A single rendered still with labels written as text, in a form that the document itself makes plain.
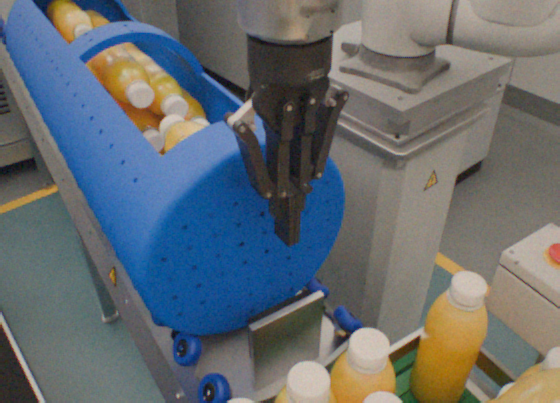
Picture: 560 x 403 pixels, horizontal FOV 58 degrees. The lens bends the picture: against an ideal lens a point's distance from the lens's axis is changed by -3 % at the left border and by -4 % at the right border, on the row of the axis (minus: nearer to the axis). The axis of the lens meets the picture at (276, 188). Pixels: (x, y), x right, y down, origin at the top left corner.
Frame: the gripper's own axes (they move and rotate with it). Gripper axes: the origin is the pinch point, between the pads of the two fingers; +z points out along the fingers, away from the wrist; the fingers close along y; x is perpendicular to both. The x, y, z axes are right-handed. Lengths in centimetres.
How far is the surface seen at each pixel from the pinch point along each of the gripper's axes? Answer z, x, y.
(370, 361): 6.5, -16.2, -1.2
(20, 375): 102, 81, -42
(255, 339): 13.0, -3.7, -6.6
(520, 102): 109, 123, 256
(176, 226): -0.3, 4.1, -11.1
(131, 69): -1.9, 41.8, -2.2
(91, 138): -0.8, 25.9, -13.6
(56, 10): -2, 83, -5
